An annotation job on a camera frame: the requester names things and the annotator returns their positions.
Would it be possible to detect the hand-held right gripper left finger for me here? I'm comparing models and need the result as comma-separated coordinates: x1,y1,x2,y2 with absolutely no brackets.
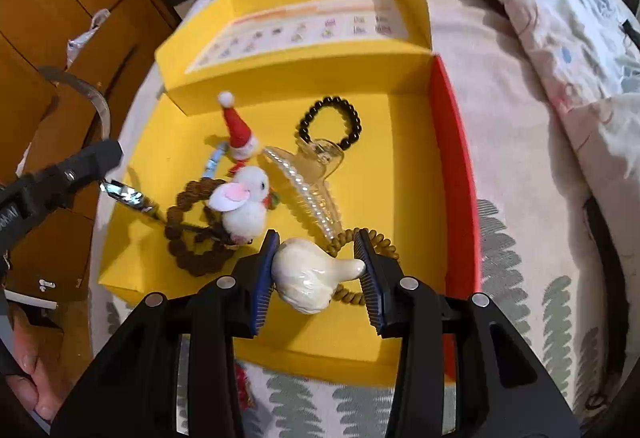
50,229,281,438

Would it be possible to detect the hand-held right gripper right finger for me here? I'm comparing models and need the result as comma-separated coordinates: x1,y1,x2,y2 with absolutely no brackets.
352,231,583,438

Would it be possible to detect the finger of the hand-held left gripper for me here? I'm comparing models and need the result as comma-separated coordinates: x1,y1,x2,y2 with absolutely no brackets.
19,139,125,210

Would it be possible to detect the white plush mouse toy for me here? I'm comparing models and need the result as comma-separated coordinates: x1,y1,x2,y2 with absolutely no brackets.
207,165,273,244

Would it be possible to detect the brown seed bead bracelet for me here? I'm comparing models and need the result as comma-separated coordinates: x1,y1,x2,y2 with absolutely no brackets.
164,177,241,278

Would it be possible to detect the yellow cardboard box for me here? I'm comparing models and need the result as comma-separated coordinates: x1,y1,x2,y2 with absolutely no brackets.
97,0,483,389

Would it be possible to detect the pearl claw hair clip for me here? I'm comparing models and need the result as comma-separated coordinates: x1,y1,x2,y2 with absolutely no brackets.
263,137,346,244

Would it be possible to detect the person's left hand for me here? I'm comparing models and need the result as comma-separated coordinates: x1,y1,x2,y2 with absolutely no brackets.
10,318,76,421

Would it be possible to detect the wooden cabinet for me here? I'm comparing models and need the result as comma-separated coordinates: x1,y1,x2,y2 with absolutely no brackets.
0,38,108,304

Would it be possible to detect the white tube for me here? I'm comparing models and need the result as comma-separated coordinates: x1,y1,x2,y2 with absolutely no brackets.
0,291,58,314

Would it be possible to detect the red ball hair clip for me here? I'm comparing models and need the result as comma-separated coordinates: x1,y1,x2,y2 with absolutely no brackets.
234,363,258,411

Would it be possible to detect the red santa figurine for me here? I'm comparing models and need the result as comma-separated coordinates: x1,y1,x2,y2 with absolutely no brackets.
217,91,262,164

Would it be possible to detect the black bead bracelet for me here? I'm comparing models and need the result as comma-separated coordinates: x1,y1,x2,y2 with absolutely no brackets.
297,96,362,151

